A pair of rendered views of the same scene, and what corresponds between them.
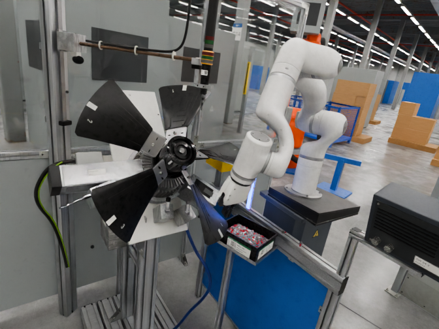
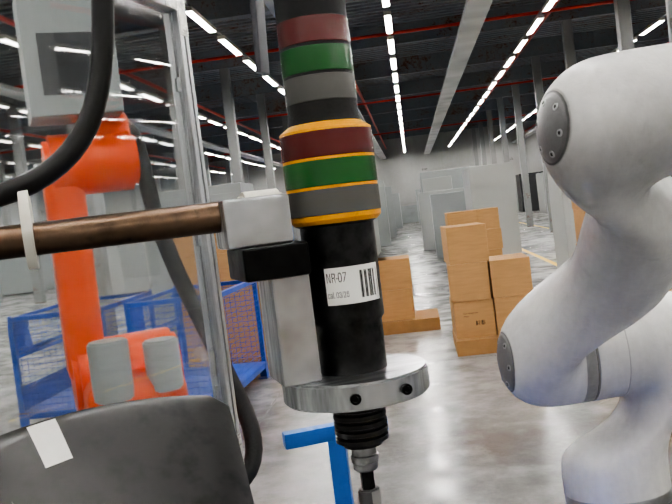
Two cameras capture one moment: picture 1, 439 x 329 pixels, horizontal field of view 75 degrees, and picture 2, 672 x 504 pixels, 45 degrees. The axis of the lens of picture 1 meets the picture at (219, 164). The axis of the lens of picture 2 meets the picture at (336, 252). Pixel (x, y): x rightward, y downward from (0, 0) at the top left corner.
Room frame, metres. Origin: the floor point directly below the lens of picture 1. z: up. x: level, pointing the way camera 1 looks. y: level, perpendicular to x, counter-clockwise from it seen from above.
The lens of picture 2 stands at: (0.78, 0.31, 1.53)
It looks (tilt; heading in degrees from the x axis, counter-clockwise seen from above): 3 degrees down; 325
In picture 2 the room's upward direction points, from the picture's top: 7 degrees counter-clockwise
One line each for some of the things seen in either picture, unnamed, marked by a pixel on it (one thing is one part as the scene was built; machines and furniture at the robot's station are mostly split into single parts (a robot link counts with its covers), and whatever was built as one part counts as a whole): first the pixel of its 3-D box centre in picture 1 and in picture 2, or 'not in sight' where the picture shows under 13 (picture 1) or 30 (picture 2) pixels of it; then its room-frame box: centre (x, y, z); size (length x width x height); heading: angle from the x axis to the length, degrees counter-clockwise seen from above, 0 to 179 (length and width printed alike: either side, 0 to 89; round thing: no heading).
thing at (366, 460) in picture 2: not in sight; (363, 444); (1.09, 0.10, 1.42); 0.01 x 0.01 x 0.02
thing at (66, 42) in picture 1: (70, 42); not in sight; (1.27, 0.70, 1.54); 0.10 x 0.07 x 0.09; 73
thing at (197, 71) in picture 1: (202, 73); (324, 294); (1.09, 0.11, 1.50); 0.09 x 0.07 x 0.10; 73
